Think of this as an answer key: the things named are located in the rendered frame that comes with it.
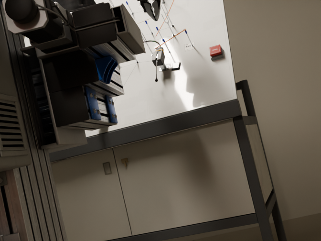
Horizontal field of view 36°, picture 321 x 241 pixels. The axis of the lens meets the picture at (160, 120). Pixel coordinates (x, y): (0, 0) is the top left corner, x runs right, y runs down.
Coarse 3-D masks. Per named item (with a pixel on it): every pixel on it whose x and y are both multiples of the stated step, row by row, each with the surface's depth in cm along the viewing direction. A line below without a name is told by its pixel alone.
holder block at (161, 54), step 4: (156, 52) 219; (160, 52) 218; (152, 56) 218; (156, 56) 218; (160, 56) 216; (164, 56) 220; (152, 60) 217; (156, 60) 217; (160, 60) 216; (160, 64) 218
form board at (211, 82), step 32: (96, 0) 280; (128, 0) 268; (192, 0) 247; (160, 32) 241; (192, 32) 232; (224, 32) 224; (128, 64) 235; (192, 64) 219; (224, 64) 211; (128, 96) 222; (160, 96) 214; (192, 96) 207; (224, 96) 200
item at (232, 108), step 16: (192, 112) 201; (208, 112) 199; (224, 112) 198; (240, 112) 196; (128, 128) 209; (144, 128) 207; (160, 128) 205; (176, 128) 203; (96, 144) 214; (112, 144) 212
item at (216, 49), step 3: (216, 45) 215; (219, 45) 214; (210, 48) 215; (213, 48) 215; (216, 48) 214; (219, 48) 213; (210, 51) 214; (213, 51) 214; (216, 51) 213; (219, 51) 212; (210, 54) 213; (213, 54) 213; (216, 54) 213
